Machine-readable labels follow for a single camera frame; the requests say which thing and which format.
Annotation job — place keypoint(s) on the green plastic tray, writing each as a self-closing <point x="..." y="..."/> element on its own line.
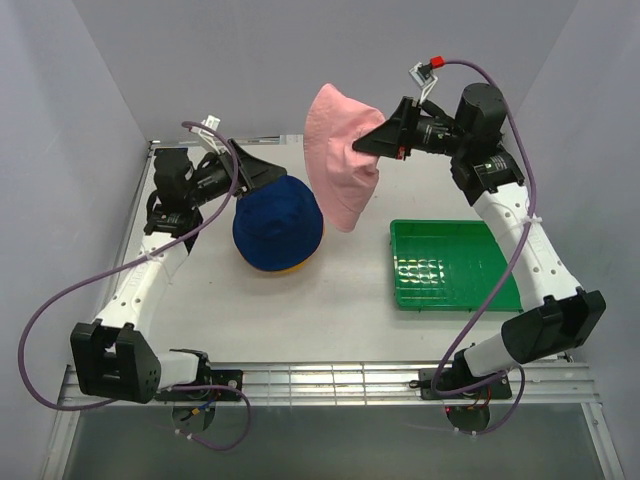
<point x="443" y="265"/>

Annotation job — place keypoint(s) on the aluminium front rail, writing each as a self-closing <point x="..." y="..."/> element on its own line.
<point x="387" y="383"/>

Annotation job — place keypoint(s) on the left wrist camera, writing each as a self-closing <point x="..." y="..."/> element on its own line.
<point x="208" y="141"/>

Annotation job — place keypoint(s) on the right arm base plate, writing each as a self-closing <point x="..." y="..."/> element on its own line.
<point x="447" y="389"/>

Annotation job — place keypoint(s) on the blue beanie hat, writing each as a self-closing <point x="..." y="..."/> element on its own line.
<point x="278" y="227"/>

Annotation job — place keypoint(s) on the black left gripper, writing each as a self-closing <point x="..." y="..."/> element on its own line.
<point x="252" y="171"/>

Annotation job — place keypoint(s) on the pink hat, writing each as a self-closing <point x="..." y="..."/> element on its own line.
<point x="342" y="179"/>

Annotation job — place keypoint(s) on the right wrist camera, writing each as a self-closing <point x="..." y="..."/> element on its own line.
<point x="424" y="77"/>

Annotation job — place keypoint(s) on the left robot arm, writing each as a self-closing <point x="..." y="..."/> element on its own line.
<point x="111" y="354"/>

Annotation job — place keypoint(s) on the paper label strip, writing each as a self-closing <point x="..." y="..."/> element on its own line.
<point x="290" y="139"/>

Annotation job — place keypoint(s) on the yellow bucket hat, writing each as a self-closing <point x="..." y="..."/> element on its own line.
<point x="287" y="270"/>

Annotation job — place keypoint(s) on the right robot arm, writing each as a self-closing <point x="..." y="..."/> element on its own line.
<point x="558" y="313"/>

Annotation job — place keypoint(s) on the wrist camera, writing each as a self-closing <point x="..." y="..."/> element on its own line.
<point x="424" y="77"/>
<point x="208" y="141"/>

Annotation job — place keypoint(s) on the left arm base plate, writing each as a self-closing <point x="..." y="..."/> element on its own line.
<point x="230" y="378"/>

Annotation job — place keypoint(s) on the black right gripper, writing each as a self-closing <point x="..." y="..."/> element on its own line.
<point x="393" y="138"/>

